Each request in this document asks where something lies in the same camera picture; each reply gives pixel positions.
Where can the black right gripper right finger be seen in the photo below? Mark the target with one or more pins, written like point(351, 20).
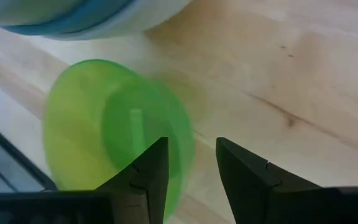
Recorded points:
point(259, 193)

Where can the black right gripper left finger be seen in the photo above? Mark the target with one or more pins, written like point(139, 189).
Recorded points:
point(145, 193)

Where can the green translucent plastic bowl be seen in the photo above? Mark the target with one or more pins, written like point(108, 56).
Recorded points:
point(82, 124)

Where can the teal plastic bowl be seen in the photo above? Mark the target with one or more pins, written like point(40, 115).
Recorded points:
point(57, 18)

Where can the large pink plastic bowl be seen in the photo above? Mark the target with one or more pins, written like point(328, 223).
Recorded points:
point(141, 21)

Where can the black aluminium rig frame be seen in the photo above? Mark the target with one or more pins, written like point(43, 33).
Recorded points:
point(20, 156)

